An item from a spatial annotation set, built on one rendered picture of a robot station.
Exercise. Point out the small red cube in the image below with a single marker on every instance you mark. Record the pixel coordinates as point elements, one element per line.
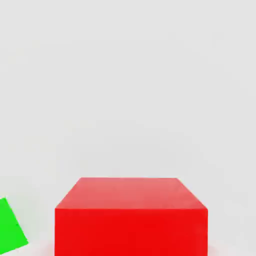
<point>131,224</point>

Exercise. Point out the small green cube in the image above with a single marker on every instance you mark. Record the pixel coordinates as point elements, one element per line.
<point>10,228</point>

